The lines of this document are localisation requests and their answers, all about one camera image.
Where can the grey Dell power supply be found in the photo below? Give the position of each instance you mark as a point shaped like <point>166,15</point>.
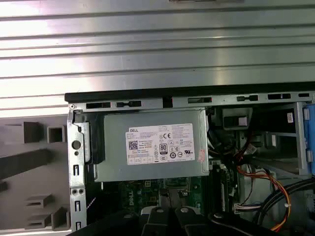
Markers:
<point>152,118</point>

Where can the grey plastic parts rack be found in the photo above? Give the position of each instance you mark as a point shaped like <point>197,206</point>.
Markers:
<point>56,172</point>

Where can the green motherboard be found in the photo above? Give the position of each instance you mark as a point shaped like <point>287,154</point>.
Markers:
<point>197,196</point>

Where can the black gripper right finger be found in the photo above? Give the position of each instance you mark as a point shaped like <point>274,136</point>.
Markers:
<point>187,223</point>

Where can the black open PC case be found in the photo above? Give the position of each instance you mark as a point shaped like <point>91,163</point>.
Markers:
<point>78,157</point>

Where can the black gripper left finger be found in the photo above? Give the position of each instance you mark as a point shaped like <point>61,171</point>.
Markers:
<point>157,223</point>

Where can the grey metal drive cage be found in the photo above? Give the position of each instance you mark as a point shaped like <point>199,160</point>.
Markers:
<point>299,137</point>

